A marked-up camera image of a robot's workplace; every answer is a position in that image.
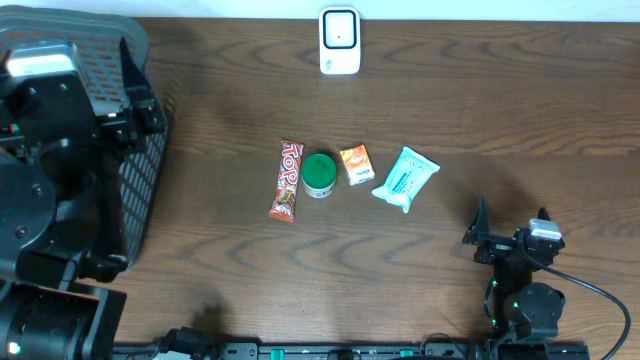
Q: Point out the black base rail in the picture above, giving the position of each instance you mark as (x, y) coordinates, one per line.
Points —
(253, 351)

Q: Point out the grey plastic basket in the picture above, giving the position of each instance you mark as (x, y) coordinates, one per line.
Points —
(97, 38)

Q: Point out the small orange box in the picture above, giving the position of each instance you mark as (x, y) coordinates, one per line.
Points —
(357, 164)

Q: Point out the light blue wipes pack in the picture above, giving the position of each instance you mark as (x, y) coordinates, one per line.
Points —
(409, 174)

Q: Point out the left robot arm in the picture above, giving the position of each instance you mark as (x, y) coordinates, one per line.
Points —
(63, 236)

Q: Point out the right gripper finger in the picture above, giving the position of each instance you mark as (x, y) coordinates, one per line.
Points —
(543, 214)
(478, 231)

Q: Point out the white barcode scanner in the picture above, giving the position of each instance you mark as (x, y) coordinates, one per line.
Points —
(339, 41)

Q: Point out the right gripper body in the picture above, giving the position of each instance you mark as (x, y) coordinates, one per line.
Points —
(495, 249)

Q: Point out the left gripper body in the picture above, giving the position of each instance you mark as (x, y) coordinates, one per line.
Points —
(96, 133)

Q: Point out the green lid jar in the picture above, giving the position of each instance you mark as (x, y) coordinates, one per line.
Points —
(319, 175)

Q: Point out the red chocolate bar wrapper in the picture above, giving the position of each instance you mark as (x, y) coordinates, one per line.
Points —
(283, 206)

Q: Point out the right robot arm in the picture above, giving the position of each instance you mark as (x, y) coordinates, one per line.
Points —
(520, 308)

